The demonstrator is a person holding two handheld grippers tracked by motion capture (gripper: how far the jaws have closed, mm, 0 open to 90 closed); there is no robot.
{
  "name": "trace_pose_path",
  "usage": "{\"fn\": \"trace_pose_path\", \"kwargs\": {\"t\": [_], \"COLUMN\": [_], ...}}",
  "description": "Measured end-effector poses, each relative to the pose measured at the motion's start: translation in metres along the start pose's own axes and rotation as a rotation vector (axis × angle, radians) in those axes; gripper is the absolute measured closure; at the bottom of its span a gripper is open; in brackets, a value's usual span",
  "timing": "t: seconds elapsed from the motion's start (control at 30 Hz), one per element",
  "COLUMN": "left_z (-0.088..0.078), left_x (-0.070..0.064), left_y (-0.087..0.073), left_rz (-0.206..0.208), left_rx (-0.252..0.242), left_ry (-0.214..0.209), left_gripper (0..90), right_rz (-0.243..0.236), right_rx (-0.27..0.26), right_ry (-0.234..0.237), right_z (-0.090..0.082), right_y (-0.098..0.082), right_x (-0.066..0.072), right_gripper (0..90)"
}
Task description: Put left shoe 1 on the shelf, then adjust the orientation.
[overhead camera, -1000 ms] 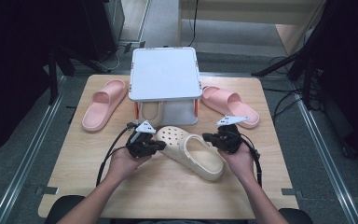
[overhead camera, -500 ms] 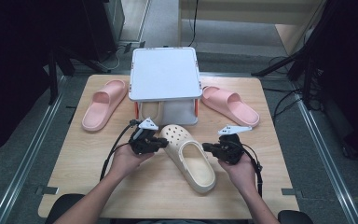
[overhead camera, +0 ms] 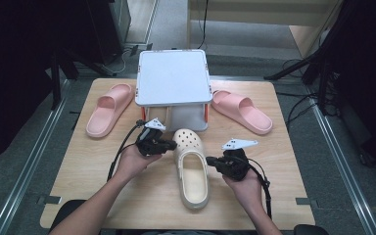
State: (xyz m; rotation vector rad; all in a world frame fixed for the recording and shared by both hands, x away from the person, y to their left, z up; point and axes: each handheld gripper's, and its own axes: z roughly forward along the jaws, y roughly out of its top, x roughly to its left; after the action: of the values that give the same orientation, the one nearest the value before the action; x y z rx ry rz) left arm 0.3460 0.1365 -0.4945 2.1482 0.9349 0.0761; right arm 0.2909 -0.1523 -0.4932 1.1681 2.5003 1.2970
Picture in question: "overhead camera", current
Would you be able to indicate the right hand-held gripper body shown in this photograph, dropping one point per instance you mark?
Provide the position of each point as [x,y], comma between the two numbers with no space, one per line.
[235,166]

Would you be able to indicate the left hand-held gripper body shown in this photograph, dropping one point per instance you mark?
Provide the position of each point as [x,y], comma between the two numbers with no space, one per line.
[150,145]

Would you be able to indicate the pink slipper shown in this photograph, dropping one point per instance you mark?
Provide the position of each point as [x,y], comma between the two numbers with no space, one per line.
[106,112]
[244,112]

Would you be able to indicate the white two-tier shoe rack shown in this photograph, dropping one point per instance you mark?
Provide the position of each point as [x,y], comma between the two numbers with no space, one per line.
[173,78]

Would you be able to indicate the person's left hand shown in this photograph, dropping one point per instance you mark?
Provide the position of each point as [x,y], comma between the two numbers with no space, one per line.
[133,163]

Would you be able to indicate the person's right hand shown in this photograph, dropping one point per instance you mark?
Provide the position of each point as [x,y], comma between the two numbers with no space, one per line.
[248,189]

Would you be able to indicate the black metal stand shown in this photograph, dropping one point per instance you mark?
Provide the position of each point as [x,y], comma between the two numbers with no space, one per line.
[56,81]

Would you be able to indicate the dark cabinet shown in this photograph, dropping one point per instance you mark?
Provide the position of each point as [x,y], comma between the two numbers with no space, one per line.
[109,29]

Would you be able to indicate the black tripod stand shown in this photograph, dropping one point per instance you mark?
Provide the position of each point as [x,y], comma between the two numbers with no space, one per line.
[319,45]

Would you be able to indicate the wooden panel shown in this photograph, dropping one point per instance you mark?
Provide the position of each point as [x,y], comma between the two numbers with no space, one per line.
[306,36]

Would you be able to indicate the metal floor rail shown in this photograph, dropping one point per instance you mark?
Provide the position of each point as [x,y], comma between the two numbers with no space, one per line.
[342,163]
[29,163]

